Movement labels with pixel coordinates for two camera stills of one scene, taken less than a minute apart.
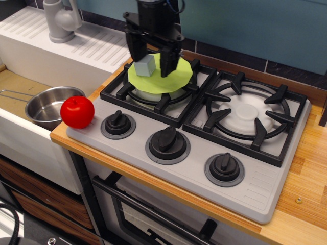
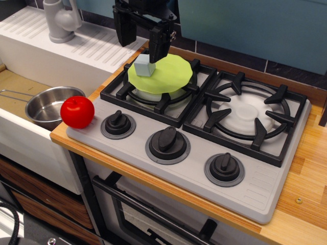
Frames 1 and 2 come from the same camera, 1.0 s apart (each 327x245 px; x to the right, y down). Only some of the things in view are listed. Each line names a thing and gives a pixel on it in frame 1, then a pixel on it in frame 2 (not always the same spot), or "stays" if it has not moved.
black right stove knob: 224,170 stays
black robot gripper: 159,20 → 153,14
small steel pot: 43,109 stays
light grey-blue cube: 145,67 stays
